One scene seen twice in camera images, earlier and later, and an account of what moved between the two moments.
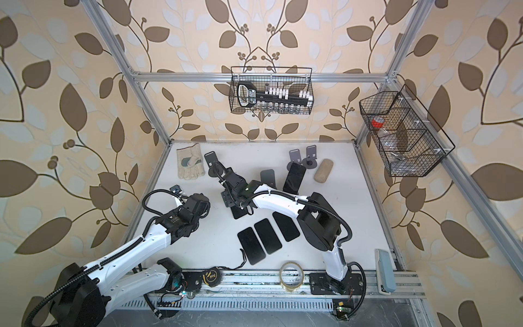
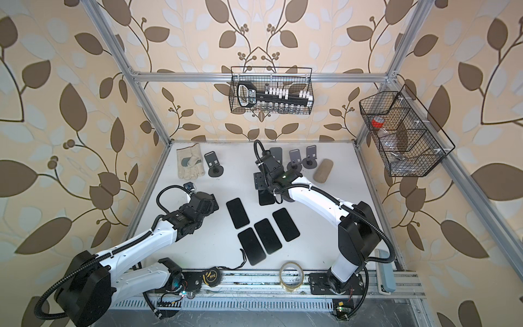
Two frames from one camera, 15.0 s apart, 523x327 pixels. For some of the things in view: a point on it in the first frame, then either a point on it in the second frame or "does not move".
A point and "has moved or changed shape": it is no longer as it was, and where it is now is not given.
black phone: x=238 y=212 has moved or changed shape
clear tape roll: x=291 y=276 does not move
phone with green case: x=267 y=236 does not move
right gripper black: x=227 y=197 → x=259 y=180
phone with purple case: x=251 y=245 does not move
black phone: x=287 y=225 does not move
